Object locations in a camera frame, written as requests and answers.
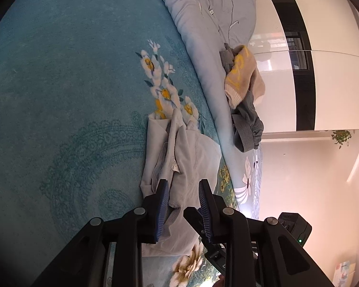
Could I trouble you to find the light blue long-sleeve shirt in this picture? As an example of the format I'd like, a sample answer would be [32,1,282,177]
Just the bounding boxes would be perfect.
[140,109,222,257]

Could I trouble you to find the person's right hand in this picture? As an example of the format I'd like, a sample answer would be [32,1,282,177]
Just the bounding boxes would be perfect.
[214,275,225,287]

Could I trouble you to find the grey sweatshirt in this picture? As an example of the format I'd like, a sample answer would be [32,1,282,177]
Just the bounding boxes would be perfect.
[218,43,265,153]

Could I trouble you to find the green hanging plant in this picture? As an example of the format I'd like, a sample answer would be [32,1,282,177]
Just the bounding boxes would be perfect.
[331,130,352,149]

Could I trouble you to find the beige knit sweater yellow letters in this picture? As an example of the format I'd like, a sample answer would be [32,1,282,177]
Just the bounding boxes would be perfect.
[220,44,265,109]

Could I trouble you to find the teal floral bed sheet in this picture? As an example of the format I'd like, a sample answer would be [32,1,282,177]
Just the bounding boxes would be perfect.
[0,0,218,286]

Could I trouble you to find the light blue floral quilt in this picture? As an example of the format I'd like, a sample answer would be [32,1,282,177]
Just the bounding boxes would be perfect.
[163,0,261,218]

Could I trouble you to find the white black sliding wardrobe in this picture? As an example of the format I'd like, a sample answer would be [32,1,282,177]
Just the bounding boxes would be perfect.
[249,0,359,133]

